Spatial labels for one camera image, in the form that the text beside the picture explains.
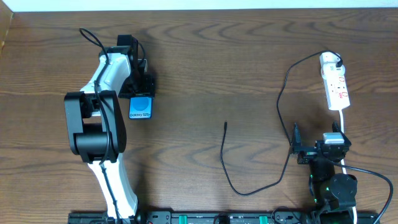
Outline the black USB charging cable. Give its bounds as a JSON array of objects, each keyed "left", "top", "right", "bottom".
[{"left": 220, "top": 49, "right": 344, "bottom": 197}]

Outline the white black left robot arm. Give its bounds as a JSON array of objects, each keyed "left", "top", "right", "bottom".
[{"left": 64, "top": 35, "right": 155, "bottom": 223}]

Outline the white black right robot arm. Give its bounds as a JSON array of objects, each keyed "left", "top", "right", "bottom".
[{"left": 289, "top": 122, "right": 358, "bottom": 223}]

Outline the white power strip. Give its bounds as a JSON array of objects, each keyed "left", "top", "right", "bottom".
[{"left": 324, "top": 76, "right": 350, "bottom": 111}]

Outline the white power strip cord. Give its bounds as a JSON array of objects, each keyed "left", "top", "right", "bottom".
[{"left": 338, "top": 108, "right": 358, "bottom": 224}]

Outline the white wall charger adapter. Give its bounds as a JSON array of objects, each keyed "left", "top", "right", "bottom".
[{"left": 319, "top": 51, "right": 346, "bottom": 80}]

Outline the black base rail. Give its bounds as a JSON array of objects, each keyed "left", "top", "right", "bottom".
[{"left": 67, "top": 209, "right": 377, "bottom": 224}]

